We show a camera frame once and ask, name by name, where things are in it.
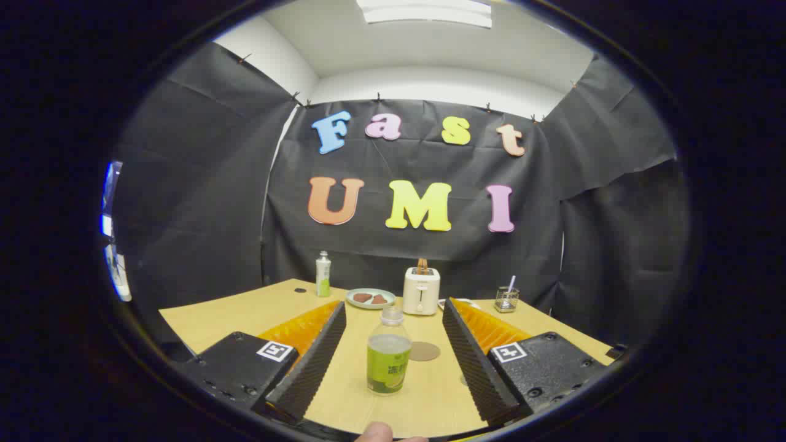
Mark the clear juice bottle green label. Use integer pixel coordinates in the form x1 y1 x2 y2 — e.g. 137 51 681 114
367 307 413 395

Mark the white toaster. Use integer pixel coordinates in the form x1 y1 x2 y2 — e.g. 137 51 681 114
403 267 441 316

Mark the white bottle with green label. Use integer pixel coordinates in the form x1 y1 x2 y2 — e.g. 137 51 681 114
315 250 332 298

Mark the black backdrop cloth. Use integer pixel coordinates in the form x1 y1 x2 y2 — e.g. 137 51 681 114
114 42 691 344

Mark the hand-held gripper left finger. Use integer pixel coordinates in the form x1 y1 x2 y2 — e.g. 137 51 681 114
175 300 348 425

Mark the ceiling light panel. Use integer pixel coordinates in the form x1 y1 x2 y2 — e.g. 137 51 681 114
356 0 493 29

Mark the clear glass with wire pattern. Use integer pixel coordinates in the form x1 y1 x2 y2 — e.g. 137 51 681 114
494 286 520 314

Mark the wooden table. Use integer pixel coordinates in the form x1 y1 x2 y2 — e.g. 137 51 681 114
158 278 617 440

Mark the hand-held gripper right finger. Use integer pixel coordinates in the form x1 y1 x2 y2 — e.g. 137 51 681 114
442 298 615 427

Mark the pale green plate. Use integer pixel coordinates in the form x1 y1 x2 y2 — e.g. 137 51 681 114
346 288 397 309

